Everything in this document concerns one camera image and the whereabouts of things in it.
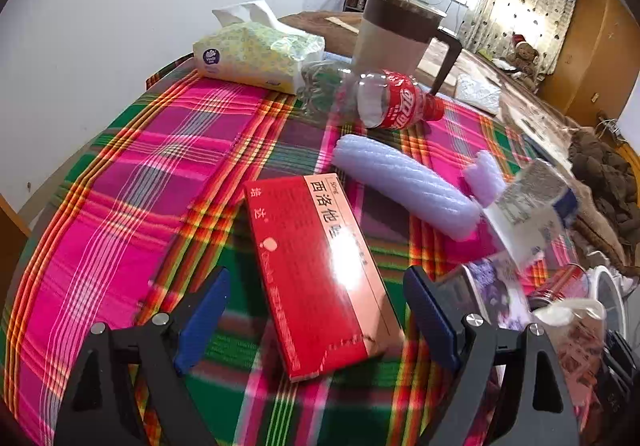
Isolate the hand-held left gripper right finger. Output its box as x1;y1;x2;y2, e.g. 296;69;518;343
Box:
403;266;583;446

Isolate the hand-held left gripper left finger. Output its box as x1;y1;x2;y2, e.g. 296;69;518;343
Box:
55;267;232;446

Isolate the red cardboard medicine box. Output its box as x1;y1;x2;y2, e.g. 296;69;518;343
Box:
243;173;405;382

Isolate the white foam net sleeve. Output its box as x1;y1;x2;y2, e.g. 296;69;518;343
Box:
464;150;507;204
332;133;482;241

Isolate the white and blue carton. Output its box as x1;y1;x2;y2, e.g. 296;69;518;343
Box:
482;160;581;272

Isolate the purple printed packet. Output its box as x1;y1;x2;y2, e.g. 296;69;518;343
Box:
435;253;533;332

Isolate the red can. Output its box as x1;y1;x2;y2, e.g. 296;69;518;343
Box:
530;265;593;309

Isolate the pink green plaid tablecloth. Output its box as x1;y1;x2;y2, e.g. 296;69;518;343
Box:
0;54;591;446

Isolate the white round bin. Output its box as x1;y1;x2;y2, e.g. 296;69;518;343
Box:
592;266;633;332

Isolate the dark blue flat item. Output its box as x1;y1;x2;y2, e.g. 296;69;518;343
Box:
521;133;550;158

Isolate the wooden furniture piece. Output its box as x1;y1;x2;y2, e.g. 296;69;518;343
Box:
0;193;32;277

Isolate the clear bottle with red label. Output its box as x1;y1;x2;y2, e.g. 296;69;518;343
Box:
300;68;446;129

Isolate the dark brown coat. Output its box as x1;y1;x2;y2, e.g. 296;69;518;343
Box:
567;126;640;227

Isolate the clear plastic bag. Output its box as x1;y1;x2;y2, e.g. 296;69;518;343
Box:
455;74;502;114

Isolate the metal rack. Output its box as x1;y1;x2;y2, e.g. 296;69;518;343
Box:
595;110;622;138

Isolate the yellow patterned tissue pack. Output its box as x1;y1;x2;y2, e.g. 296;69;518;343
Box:
192;0;326;94

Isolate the brown teddy bear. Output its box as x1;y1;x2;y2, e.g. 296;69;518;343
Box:
505;32;541;77

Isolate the brown and beige pitcher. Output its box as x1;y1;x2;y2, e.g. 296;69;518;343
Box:
350;0;463;97

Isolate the wooden wardrobe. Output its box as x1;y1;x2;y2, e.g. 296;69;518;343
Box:
537;0;638;127

